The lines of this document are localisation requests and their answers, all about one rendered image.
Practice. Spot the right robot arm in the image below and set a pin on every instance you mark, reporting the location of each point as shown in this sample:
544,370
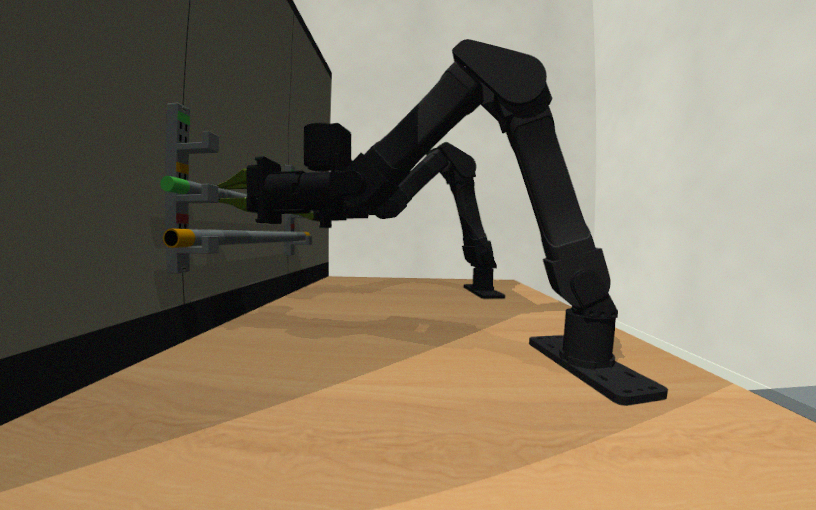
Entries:
477,249

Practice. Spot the grey metal bar with green end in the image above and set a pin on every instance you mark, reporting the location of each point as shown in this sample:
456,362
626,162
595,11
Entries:
181,186

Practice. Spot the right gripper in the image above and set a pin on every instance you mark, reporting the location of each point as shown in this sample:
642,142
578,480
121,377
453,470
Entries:
319,217

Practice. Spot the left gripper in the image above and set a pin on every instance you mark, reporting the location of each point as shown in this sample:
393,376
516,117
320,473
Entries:
265,191

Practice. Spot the grey metal bar with yellow ends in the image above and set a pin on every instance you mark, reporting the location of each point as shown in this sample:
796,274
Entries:
174,238

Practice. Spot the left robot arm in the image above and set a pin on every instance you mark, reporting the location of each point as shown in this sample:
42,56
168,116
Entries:
576,270

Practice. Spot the dark grey wall panel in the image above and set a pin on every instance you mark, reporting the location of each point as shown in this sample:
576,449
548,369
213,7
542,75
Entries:
84,88

